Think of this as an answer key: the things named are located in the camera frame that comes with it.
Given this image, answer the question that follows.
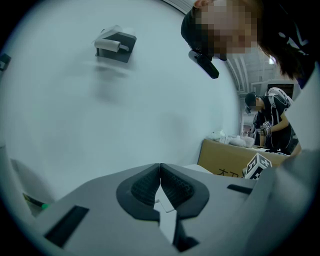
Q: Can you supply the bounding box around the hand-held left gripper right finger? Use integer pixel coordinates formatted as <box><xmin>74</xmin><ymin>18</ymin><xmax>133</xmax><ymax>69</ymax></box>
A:
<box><xmin>160</xmin><ymin>162</ymin><xmax>258</xmax><ymax>256</ymax></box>

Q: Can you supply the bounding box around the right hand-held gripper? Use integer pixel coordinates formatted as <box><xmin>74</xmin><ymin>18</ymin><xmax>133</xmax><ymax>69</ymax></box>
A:
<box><xmin>244</xmin><ymin>152</ymin><xmax>273</xmax><ymax>181</ymax></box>

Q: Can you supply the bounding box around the white fluffy ball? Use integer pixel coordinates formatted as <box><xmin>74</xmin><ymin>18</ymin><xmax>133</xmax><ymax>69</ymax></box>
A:
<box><xmin>229</xmin><ymin>136</ymin><xmax>255</xmax><ymax>148</ymax></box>

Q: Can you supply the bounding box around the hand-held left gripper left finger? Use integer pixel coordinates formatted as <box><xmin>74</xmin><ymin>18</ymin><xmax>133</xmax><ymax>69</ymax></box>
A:
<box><xmin>34</xmin><ymin>162</ymin><xmax>174</xmax><ymax>256</ymax></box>

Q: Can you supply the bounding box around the person's navy printed shirt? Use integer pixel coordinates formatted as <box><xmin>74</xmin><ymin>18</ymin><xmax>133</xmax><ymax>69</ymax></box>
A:
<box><xmin>259</xmin><ymin>0</ymin><xmax>320</xmax><ymax>87</ymax></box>

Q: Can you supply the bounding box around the large cardboard box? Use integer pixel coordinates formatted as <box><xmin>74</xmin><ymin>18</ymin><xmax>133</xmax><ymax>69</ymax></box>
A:
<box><xmin>197</xmin><ymin>138</ymin><xmax>292</xmax><ymax>176</ymax></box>

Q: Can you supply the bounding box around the person's head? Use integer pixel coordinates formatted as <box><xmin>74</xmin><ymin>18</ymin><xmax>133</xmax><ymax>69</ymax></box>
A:
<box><xmin>180</xmin><ymin>0</ymin><xmax>266</xmax><ymax>62</ymax></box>

